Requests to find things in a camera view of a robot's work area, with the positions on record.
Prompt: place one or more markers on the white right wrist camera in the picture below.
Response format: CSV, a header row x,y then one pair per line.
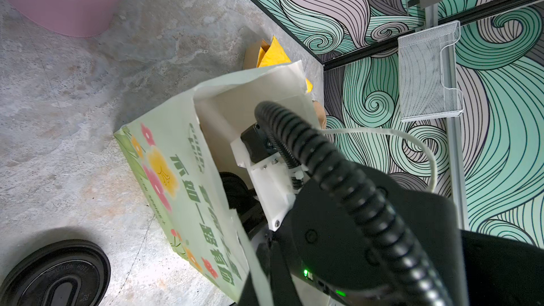
x,y
269,174

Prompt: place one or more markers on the aluminium wall rail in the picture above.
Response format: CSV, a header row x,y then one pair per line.
x,y
453,134

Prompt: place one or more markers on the white green paper bag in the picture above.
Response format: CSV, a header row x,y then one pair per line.
x,y
178,150

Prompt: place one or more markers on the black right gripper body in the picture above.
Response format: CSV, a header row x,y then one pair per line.
x,y
365,242

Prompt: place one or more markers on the stack of black cup lids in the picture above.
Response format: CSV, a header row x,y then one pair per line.
x,y
68,272

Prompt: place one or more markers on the yellow paper napkin stack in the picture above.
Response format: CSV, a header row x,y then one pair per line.
x,y
272,54

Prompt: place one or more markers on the black cup lid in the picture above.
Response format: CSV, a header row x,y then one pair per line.
x,y
239,196

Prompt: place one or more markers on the clear acrylic wall pocket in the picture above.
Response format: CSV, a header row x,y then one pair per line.
x,y
427,74

